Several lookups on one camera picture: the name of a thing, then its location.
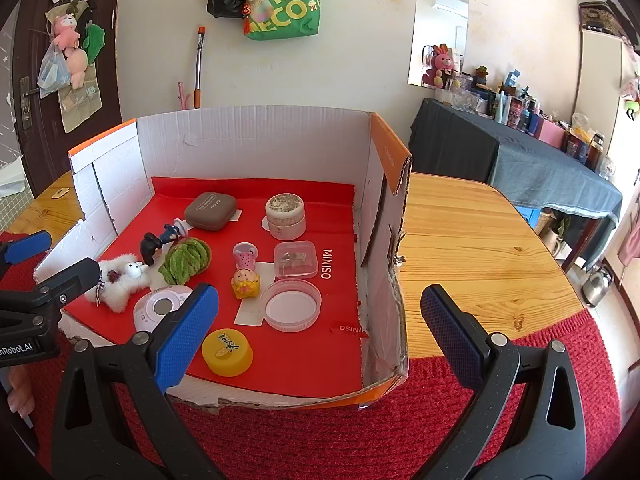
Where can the white wardrobe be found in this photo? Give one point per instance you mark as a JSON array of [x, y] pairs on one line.
[[597, 85]]

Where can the hanging green ball toy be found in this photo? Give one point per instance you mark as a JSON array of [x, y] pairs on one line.
[[632, 105]]

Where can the blonde doll figure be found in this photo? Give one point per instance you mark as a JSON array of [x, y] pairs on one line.
[[246, 280]]

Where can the pink curtain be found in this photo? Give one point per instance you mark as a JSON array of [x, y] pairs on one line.
[[630, 240]]

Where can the clear plastic bag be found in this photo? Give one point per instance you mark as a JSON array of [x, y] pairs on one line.
[[52, 75]]

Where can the pink bear plush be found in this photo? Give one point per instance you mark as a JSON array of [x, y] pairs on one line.
[[65, 30]]

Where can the pink storage box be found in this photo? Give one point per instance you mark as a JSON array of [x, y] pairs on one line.
[[550, 135]]

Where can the green tote bag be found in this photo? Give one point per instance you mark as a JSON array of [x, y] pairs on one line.
[[295, 15]]

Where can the wall mirror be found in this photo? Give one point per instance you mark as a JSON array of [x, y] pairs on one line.
[[440, 25]]

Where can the pink round device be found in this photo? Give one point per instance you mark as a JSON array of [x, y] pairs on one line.
[[150, 312]]

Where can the metal kettle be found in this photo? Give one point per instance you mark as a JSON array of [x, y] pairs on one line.
[[597, 287]]

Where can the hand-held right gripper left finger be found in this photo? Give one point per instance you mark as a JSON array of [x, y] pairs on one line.
[[187, 330]]

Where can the small blue figure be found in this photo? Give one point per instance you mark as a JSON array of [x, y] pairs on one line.
[[172, 231]]

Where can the red tassel charm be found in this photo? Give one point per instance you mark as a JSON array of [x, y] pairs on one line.
[[247, 17]]

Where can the patterned suitcase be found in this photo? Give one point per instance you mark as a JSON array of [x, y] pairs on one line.
[[600, 15]]

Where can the red knitted mat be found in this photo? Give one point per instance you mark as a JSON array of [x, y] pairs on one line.
[[310, 440]]

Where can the dark brown door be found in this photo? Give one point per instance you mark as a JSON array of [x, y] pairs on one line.
[[107, 85]]

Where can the yellow round cap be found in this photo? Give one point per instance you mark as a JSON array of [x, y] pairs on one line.
[[227, 352]]

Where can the small wooden tag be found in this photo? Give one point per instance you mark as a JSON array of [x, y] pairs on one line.
[[60, 193]]

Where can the green hanging plush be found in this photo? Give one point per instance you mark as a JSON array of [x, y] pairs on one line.
[[94, 40]]

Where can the peach plush toy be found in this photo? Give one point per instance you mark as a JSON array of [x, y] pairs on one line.
[[76, 67]]

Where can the white cardboard box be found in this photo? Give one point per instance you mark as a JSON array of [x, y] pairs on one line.
[[250, 145]]

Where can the white paper sheet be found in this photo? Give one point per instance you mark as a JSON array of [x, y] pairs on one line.
[[10, 180]]

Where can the beige round jar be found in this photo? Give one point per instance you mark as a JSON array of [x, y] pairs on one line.
[[285, 217]]

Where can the white fluffy star plush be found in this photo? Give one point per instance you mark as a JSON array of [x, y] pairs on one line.
[[117, 294]]

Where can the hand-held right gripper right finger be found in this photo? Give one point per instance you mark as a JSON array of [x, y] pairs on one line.
[[447, 330]]

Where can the clear square plastic box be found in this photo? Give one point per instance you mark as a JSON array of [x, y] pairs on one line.
[[296, 260]]

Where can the clear round lid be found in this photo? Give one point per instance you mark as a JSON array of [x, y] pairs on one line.
[[290, 305]]

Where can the brown rounded case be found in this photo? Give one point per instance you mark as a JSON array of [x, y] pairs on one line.
[[210, 210]]

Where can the red paper bag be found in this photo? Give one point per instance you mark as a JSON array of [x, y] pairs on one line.
[[320, 195]]

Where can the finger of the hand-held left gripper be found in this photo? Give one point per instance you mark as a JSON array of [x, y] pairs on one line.
[[75, 275], [27, 249]]

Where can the black mouse figure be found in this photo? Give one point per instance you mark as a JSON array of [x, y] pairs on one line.
[[150, 247]]

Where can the person's left hand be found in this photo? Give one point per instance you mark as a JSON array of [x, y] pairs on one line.
[[22, 390]]

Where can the pink plush toys on door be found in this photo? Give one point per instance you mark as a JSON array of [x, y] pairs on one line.
[[75, 107]]

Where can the row of cosmetic bottles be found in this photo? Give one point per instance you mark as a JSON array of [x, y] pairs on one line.
[[515, 110]]

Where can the pink plastic hanger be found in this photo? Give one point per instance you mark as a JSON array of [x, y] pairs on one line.
[[184, 95]]

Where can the small white round figure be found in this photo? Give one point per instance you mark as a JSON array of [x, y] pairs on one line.
[[134, 270]]

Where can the green fuzzy plush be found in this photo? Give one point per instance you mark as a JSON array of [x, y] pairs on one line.
[[186, 260]]

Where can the pink rabbit plush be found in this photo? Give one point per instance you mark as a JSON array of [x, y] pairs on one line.
[[442, 62]]

